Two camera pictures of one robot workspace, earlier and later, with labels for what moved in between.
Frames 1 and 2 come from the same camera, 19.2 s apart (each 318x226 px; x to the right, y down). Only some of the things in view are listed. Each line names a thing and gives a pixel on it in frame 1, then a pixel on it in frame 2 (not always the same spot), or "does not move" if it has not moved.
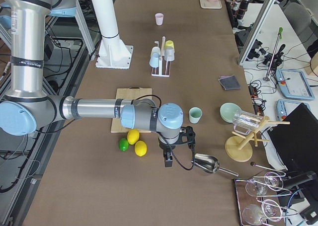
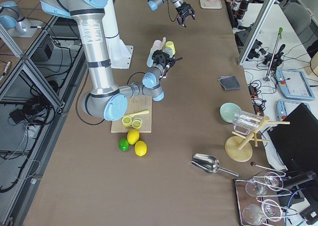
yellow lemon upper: [132, 136] does not move
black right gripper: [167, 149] -> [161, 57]
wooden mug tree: [239, 148] does not move
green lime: [123, 144] does not move
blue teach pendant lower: [284, 107] does not move
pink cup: [159, 18] -> [157, 45]
